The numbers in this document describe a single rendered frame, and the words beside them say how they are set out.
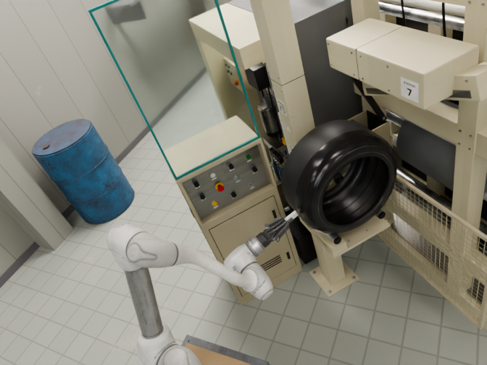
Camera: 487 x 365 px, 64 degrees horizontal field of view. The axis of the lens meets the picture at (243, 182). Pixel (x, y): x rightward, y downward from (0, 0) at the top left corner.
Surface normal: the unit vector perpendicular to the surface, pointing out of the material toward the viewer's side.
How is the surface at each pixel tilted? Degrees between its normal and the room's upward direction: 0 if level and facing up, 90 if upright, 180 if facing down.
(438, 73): 90
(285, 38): 90
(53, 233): 90
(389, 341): 0
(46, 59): 90
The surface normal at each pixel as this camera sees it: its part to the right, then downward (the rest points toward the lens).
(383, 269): -0.28, -0.74
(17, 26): 0.87, 0.07
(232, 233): 0.39, 0.49
